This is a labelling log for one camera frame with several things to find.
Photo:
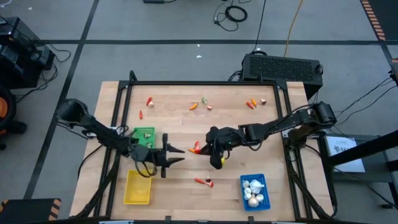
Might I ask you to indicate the black aluminium table frame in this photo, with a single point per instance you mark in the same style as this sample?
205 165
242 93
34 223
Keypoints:
202 83

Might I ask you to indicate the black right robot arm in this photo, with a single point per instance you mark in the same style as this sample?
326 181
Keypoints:
280 124

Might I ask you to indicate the green-capped toy mushroom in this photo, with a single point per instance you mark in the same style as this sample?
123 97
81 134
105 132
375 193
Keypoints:
204 100

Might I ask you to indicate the yellow plastic basket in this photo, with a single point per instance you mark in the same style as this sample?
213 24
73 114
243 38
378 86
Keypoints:
136 189

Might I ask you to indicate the black machine with orange hub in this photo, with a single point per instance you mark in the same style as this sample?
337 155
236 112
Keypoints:
2 109

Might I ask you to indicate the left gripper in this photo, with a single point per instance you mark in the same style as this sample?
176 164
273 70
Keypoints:
152 157

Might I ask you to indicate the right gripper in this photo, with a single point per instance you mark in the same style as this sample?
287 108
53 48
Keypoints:
222 140

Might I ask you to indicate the black computer case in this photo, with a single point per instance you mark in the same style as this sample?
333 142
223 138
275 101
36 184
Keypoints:
280 70

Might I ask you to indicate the black mat with striped edge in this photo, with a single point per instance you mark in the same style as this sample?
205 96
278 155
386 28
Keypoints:
390 12

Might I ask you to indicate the black metal stand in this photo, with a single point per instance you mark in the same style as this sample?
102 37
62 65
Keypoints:
373 144

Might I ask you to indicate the large white toy garlic bulb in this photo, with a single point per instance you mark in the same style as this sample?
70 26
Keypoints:
256 186

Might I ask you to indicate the black floor box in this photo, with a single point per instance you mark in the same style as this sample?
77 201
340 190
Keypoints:
154 1

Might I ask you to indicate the black triangular frame bracket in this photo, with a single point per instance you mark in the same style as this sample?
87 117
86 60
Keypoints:
132 74

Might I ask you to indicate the green plastic basket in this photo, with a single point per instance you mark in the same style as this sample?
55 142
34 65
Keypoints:
150 140

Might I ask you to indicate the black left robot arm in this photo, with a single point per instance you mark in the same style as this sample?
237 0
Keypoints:
99 132

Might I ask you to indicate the white paper sheet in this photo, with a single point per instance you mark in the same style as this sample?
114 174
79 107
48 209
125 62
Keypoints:
345 155

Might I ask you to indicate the black platform with hazard stripes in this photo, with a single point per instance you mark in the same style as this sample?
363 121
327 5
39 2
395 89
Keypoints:
25 213

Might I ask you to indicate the black equipment cart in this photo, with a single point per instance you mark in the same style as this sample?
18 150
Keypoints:
18 56

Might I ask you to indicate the blue plastic basket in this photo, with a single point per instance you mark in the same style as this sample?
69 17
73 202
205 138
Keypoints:
265 189

